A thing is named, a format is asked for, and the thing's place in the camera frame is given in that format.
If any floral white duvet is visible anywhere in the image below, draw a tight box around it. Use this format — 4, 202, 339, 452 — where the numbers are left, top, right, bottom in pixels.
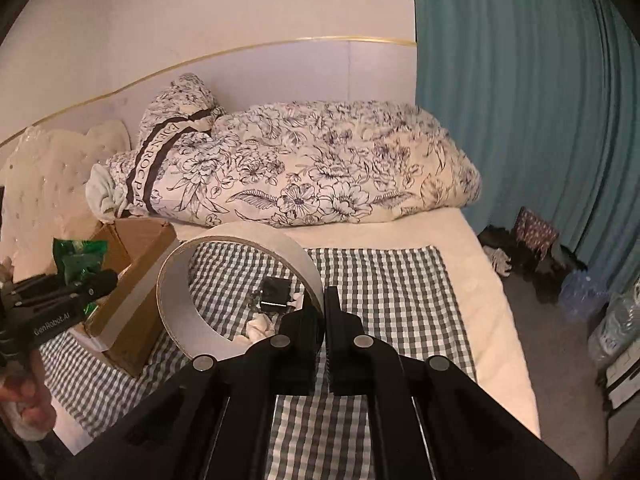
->
85, 74, 483, 228

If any white cloth on floor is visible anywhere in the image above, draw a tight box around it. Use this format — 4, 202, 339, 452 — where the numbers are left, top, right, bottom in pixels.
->
489, 247, 513, 277

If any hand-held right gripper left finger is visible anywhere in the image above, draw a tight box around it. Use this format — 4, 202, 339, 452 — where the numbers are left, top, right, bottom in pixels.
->
55, 305, 321, 480

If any light green towel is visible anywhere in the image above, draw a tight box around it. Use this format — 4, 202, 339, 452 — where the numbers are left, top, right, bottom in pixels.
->
85, 165, 131, 221

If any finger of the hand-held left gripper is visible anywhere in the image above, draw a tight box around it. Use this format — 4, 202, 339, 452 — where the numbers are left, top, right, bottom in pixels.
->
10, 269, 119, 311

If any cream studded pillow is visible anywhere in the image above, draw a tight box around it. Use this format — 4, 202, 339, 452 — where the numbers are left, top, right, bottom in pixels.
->
0, 120, 132, 281

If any white tissue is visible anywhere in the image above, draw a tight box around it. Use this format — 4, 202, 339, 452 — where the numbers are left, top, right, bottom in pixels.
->
245, 292, 306, 341

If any cream bed mattress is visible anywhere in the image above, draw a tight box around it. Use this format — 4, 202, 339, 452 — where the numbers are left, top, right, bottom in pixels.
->
12, 207, 543, 441

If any small black device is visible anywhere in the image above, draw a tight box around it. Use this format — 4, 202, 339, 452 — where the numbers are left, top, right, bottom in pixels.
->
257, 276, 292, 313

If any white headboard gold trim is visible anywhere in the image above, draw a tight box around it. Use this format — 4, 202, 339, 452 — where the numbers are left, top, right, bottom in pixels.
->
0, 36, 418, 171

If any person's left hand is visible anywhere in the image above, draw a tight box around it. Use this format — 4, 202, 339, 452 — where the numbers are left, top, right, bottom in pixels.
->
0, 372, 57, 443

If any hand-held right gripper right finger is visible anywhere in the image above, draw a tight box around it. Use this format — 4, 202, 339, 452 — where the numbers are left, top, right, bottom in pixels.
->
324, 286, 581, 480

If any grey checkered blanket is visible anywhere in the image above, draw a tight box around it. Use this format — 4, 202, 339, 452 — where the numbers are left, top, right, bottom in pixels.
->
37, 242, 478, 480

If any patterned bag on floor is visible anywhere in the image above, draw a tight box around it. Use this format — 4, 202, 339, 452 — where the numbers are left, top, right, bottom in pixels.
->
514, 206, 561, 261

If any large white tape roll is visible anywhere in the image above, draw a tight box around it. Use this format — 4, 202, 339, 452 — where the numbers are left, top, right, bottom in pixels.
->
156, 222, 325, 361

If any teal curtain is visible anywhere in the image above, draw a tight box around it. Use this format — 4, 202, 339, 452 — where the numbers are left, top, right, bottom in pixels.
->
411, 0, 640, 306

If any brown cardboard box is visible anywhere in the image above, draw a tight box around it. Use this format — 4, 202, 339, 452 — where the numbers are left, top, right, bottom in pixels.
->
84, 217, 181, 378

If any green snack packet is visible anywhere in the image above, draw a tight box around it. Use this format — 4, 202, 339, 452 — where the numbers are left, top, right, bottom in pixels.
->
52, 238, 109, 328

